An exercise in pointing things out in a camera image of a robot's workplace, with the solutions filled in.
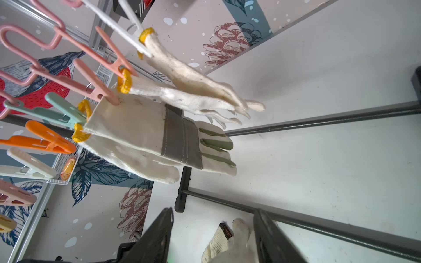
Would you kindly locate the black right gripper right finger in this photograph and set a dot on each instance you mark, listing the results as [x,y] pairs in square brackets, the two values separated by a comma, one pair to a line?
[273,246]

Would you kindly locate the orange snack packet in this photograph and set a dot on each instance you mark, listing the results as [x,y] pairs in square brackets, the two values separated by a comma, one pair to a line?
[67,169]

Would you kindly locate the white clothespin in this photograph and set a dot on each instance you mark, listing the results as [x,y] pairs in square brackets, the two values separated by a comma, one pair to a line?
[32,168]
[115,26]

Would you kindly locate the pink clip hanger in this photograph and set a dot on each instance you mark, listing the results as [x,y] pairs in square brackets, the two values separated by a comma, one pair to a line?
[57,61]

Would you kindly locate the teal clothespin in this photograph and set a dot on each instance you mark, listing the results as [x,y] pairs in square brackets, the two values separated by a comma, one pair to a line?
[68,114]

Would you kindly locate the white wire mesh shelf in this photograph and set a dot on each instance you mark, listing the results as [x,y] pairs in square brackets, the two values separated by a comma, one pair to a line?
[106,76]

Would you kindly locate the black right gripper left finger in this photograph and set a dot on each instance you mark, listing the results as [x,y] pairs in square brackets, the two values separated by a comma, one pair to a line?
[153,245]

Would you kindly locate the knit glove yellow cuff bottom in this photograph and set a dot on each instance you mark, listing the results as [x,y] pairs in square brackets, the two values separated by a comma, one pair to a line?
[232,245]

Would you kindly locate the white knit glove yellow cuff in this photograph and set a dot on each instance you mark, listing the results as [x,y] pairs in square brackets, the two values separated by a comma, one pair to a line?
[187,79]

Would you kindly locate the black garment rack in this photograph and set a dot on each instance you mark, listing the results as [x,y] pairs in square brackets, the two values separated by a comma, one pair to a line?
[365,174]

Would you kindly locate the orange clothespin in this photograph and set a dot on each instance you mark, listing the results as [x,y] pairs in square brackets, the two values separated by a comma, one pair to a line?
[48,140]

